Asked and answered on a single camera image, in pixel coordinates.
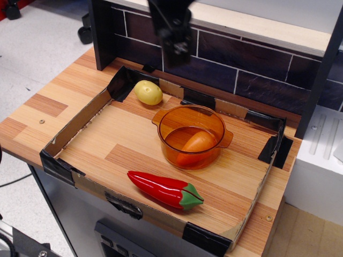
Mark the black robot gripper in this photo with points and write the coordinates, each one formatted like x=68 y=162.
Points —
x=171 y=21

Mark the orange toy carrot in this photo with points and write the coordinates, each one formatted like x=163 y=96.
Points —
x=197 y=150

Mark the cardboard fence with black tape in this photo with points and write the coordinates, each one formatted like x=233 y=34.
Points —
x=86 y=164

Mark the orange transparent plastic pot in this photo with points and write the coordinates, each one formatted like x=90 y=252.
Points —
x=177 y=125

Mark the yellow toy potato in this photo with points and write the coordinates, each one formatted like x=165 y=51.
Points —
x=148 y=92

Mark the black office chair caster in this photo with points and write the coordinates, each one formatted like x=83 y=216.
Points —
x=84 y=32

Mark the red toy chili pepper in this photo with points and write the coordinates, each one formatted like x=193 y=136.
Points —
x=173 y=192

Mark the white side cabinet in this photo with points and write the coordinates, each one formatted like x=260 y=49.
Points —
x=315 y=183

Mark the black control panel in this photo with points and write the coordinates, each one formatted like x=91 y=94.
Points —
x=114 y=242

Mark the black machine part with screw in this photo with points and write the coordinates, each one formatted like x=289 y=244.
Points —
x=16 y=243

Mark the dark left shelf post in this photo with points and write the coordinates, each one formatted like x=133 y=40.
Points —
x=102 y=27

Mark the dark shelf post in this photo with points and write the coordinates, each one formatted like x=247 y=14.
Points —
x=321 y=77
x=102 y=27

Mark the dark right shelf post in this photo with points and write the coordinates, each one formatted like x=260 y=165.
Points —
x=321 y=77

